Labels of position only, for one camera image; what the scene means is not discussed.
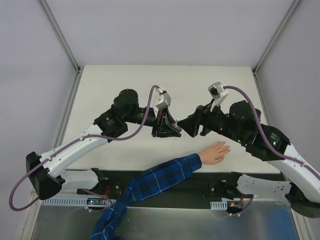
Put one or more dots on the left white cable duct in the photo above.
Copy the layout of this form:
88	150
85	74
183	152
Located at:
78	201

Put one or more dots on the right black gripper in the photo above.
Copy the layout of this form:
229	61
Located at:
200	121

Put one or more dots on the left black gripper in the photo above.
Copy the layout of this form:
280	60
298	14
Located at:
155	124

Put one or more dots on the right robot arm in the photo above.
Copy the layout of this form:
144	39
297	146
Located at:
266	143

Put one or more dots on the blue plaid sleeve forearm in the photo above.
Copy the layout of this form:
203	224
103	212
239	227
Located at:
147	184

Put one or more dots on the left aluminium frame post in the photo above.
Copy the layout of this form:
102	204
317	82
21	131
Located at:
59	35

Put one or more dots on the white cable duct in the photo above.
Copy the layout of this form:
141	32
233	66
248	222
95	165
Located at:
78	201
219	205

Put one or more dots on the right white cable duct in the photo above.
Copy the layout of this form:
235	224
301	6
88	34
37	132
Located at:
219	205

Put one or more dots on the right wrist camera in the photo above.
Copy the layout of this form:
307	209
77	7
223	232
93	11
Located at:
218	93

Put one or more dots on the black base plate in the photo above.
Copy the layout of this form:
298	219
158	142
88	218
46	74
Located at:
195	192

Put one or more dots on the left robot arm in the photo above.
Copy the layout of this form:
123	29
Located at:
48	172

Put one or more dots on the right aluminium frame post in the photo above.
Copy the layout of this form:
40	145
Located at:
276	35

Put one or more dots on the aluminium frame post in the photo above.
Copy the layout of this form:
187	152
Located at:
59	35
276	35

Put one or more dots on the mannequin hand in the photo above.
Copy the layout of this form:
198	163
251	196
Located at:
214	154

